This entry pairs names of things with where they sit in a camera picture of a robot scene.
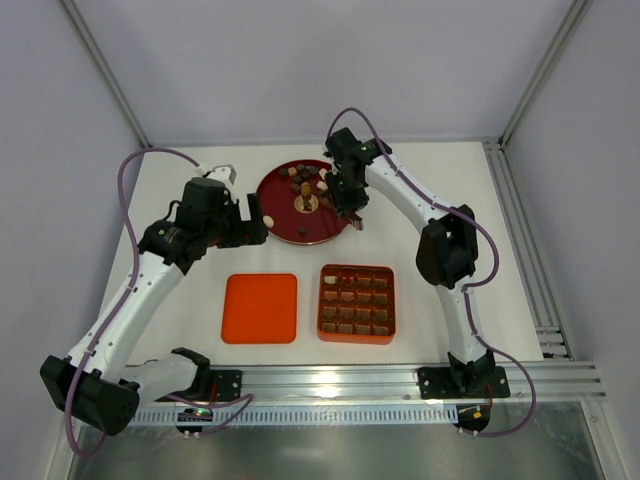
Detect silver metal tongs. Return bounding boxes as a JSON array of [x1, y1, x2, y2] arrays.
[[342, 211, 364, 231]]

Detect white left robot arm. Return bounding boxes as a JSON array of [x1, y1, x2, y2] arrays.
[[40, 177, 268, 436]]

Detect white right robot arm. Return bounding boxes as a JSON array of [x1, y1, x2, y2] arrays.
[[325, 128, 510, 399]]

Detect orange chocolate box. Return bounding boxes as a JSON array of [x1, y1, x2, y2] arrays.
[[316, 264, 397, 345]]

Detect round dark red tray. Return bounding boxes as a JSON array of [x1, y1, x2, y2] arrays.
[[257, 159, 349, 245]]

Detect orange box lid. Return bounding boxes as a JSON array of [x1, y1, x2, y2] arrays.
[[221, 273, 298, 345]]

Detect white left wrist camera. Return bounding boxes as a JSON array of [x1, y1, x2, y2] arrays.
[[196, 164, 237, 190]]

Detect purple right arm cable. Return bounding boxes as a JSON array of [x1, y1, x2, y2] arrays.
[[325, 106, 539, 439]]

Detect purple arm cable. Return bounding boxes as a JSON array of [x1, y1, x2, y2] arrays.
[[325, 106, 539, 439], [64, 147, 256, 459]]

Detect aluminium mounting rail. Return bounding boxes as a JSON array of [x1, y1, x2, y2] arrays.
[[237, 360, 606, 402]]

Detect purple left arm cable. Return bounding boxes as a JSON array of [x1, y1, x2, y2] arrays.
[[64, 147, 256, 459]]

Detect left aluminium frame post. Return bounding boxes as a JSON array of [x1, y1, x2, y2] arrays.
[[57, 0, 152, 147]]

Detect aluminium frame post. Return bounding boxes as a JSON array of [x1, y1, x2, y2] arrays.
[[57, 0, 152, 147], [499, 0, 593, 148]]

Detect perforated cable duct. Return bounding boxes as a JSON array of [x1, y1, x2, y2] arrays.
[[130, 403, 458, 428]]

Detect right aluminium frame post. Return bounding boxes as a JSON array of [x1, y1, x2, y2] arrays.
[[499, 0, 593, 148]]

